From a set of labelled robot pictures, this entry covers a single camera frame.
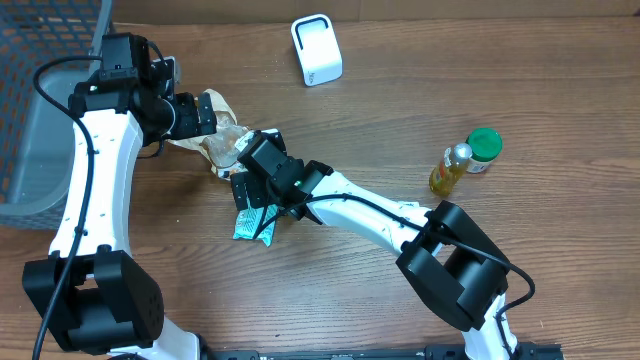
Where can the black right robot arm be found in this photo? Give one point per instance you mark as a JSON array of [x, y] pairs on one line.
[[451, 264]]

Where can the cream brown bread bag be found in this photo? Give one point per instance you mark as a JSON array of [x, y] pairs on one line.
[[222, 148]]

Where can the white barcode scanner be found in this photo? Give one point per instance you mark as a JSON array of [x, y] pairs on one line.
[[317, 49]]

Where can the small teal white box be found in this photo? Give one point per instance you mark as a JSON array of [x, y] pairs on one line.
[[409, 203]]

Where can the green-capped white bottle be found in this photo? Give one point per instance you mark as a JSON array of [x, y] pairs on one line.
[[486, 145]]

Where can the yellow Vim dish soap bottle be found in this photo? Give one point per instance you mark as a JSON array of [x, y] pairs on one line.
[[450, 169]]

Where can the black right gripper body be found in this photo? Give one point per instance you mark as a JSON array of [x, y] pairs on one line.
[[266, 194]]

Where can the light teal snack packet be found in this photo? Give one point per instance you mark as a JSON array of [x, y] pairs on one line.
[[248, 221]]

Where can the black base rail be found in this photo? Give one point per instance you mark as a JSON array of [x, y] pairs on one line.
[[527, 351]]

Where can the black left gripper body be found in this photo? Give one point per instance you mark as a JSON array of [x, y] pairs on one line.
[[185, 123]]

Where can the dark grey plastic basket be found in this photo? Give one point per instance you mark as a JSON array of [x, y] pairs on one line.
[[37, 140]]

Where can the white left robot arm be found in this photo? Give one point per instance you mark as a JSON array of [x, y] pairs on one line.
[[90, 293]]

